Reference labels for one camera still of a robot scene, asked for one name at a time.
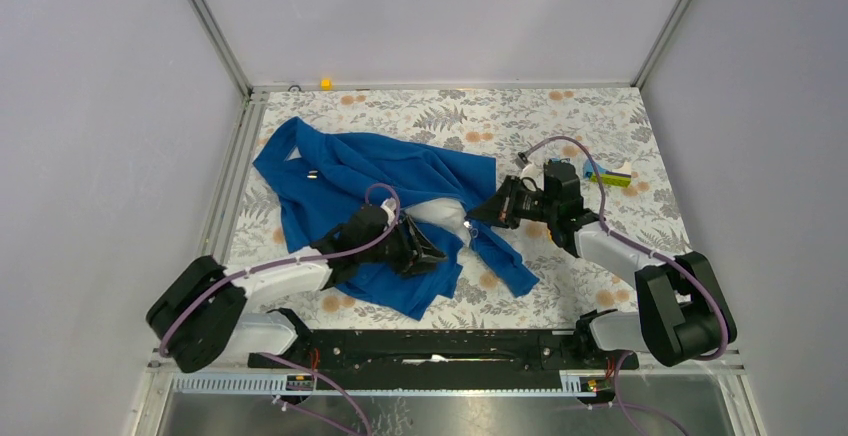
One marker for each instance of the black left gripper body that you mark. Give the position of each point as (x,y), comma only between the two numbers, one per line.
(401,254)

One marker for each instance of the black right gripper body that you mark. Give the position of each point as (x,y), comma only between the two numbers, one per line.
(518,203)

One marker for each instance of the blue zip-up jacket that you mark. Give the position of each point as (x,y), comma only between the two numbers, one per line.
(321,180)

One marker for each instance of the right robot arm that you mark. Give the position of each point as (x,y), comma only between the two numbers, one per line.
(681,312)

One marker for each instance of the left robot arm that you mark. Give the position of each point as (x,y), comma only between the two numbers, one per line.
(210,313)

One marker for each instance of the green blue toy block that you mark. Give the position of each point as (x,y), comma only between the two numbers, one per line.
(619,177)

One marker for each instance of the floral table mat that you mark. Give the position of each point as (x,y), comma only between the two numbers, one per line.
(609,124)

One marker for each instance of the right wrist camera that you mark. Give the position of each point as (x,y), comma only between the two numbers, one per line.
(531,171)

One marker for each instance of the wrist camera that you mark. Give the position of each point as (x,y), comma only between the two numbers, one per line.
(531,171)
(391,207)

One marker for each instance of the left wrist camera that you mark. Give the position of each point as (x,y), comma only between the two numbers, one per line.
(391,207)

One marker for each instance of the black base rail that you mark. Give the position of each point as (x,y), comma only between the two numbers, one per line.
(408,360)

